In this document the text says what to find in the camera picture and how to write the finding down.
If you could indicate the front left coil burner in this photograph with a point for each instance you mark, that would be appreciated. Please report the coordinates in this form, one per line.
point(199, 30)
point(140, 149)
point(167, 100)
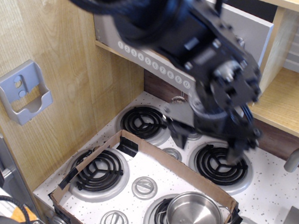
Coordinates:
point(103, 179)

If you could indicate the silver front stove knob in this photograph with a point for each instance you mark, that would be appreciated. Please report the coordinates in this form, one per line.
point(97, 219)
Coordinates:
point(114, 217)

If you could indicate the wooden shelf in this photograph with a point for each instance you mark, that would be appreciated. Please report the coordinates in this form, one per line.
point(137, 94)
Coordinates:
point(278, 105)

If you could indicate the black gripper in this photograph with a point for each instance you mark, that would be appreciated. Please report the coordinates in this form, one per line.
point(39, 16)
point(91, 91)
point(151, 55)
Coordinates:
point(237, 130)

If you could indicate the grey wall-mounted holder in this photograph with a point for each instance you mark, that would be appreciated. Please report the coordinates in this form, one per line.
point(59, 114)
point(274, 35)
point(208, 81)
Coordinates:
point(17, 84)

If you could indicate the hanging round metal strainer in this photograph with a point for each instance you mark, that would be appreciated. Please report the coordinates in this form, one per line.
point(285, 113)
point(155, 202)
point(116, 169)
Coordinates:
point(179, 99)

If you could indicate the silver stove knob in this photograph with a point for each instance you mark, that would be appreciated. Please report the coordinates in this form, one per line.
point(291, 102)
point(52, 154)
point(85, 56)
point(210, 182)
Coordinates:
point(144, 188)
point(114, 217)
point(194, 136)

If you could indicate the coil burner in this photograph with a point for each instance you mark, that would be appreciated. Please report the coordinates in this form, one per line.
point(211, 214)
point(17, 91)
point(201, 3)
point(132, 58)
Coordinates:
point(157, 211)
point(103, 179)
point(209, 160)
point(146, 122)

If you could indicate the small middle stove knob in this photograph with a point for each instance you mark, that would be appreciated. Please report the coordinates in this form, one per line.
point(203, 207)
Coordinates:
point(173, 153)

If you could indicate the back right coil burner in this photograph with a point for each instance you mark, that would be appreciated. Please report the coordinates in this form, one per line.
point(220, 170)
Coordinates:
point(209, 160)

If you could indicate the silver back stove knob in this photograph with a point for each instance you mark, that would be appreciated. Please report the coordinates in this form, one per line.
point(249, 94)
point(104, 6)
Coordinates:
point(194, 136)

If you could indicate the silver toy microwave door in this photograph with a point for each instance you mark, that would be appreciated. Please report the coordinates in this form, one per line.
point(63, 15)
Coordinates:
point(255, 33)

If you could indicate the front right coil burner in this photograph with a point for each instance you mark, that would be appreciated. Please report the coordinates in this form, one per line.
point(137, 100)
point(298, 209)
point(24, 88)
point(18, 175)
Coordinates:
point(157, 211)

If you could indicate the silver centre stove knob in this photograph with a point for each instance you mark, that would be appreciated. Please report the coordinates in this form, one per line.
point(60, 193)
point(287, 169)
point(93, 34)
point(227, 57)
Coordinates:
point(144, 188)

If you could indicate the brown cardboard barrier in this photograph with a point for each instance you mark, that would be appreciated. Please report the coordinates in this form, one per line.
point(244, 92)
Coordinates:
point(144, 159)

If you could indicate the stainless steel pot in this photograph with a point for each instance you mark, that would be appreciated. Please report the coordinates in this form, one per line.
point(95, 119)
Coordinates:
point(197, 208)

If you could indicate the back left coil burner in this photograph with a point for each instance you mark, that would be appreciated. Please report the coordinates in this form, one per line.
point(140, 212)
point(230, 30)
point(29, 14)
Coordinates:
point(146, 122)

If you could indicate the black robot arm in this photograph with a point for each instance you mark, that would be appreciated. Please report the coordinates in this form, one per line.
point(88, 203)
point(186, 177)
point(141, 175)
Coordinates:
point(193, 37)

